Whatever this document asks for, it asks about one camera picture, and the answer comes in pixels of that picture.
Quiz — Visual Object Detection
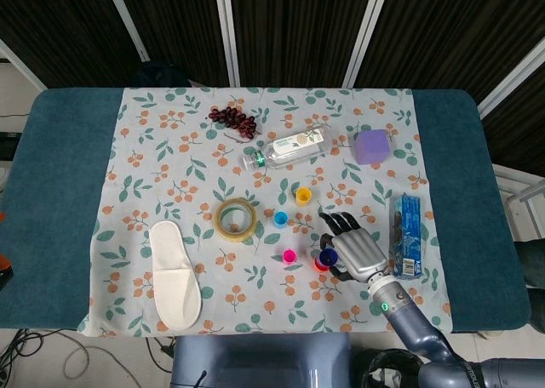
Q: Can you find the white cloth slipper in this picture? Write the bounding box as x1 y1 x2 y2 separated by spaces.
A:
148 220 203 332

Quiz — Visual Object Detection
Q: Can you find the floral printed tablecloth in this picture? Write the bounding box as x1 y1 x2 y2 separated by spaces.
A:
77 86 453 337

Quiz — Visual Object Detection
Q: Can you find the teal table cover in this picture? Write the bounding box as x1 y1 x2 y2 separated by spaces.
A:
0 88 532 334

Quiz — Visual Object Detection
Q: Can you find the yellow packing tape roll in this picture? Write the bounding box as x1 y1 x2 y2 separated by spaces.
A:
214 197 259 243

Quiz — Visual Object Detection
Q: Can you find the white screen frame post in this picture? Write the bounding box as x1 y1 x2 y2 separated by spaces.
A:
342 0 392 88
476 38 545 117
101 0 151 63
0 37 48 90
214 0 242 87

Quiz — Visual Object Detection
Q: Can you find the dark red grape bunch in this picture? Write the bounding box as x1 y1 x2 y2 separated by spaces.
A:
208 106 261 141

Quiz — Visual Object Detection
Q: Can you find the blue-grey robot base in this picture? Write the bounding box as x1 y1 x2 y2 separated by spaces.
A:
169 334 353 388

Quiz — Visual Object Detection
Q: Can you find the clear plastic water bottle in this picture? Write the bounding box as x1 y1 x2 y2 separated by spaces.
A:
242 126 334 170

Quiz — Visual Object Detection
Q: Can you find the blue cookie package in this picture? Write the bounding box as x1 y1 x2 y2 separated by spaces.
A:
389 194 424 281

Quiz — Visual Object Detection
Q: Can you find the black cable bundle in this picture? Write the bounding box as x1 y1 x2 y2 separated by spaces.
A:
365 348 423 388

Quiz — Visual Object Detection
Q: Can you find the person leg in jeans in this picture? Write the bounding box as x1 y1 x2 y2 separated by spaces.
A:
513 238 545 298

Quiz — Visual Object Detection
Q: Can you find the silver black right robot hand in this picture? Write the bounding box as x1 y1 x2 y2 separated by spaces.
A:
318 211 389 283

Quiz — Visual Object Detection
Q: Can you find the purple foam cube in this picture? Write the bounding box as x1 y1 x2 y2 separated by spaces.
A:
352 128 392 166

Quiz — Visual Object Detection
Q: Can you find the white metal rack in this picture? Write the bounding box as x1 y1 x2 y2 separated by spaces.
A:
493 164 545 240

